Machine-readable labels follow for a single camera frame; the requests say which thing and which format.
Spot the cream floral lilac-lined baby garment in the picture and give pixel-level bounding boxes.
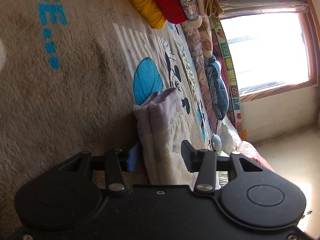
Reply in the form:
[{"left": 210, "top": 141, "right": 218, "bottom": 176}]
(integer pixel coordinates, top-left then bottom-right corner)
[{"left": 133, "top": 88, "right": 198, "bottom": 190}]

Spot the grey plush toy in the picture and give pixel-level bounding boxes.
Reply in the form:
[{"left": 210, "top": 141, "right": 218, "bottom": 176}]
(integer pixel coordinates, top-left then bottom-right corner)
[{"left": 211, "top": 133, "right": 222, "bottom": 154}]

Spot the white pillow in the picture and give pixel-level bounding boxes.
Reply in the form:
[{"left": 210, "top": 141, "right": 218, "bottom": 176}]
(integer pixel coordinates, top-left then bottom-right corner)
[{"left": 217, "top": 116, "right": 242, "bottom": 154}]

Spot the pink rolled quilt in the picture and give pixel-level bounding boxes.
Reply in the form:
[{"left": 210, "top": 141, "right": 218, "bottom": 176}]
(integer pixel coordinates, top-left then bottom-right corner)
[{"left": 236, "top": 141, "right": 274, "bottom": 172}]

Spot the folded dark blue quilt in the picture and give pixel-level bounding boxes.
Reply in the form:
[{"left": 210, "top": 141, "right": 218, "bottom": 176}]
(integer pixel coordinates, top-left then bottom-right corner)
[{"left": 204, "top": 54, "right": 229, "bottom": 121}]

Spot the alphabet foam play mat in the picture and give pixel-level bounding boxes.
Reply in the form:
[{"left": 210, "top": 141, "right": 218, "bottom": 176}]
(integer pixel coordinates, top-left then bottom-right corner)
[{"left": 209, "top": 15, "right": 247, "bottom": 140}]

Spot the Mickey Mouse plush blanket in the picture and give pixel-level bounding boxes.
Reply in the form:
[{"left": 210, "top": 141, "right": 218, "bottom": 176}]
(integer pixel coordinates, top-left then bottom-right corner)
[{"left": 0, "top": 0, "right": 221, "bottom": 240}]

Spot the purple floral mattress pad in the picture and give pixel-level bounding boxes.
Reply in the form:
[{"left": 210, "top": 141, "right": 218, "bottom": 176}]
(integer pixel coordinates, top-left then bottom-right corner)
[{"left": 181, "top": 17, "right": 218, "bottom": 133}]

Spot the mustard folded garment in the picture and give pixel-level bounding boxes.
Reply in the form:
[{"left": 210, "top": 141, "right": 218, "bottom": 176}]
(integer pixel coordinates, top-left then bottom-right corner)
[{"left": 204, "top": 0, "right": 223, "bottom": 18}]

